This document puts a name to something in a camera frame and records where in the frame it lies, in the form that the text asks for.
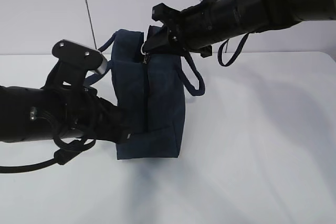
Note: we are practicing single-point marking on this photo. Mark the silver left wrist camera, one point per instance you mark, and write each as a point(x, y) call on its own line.
point(74, 62)

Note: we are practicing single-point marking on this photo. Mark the dark blue lunch bag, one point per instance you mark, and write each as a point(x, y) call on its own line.
point(151, 90)

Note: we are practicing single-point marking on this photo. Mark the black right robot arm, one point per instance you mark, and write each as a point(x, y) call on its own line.
point(198, 27)

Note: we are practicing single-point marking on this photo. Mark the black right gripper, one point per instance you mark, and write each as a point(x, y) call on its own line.
point(171, 37)

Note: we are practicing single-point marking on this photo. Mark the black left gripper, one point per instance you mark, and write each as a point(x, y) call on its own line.
point(111, 121)

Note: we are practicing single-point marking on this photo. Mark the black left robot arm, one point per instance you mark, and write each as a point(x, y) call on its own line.
point(38, 114)

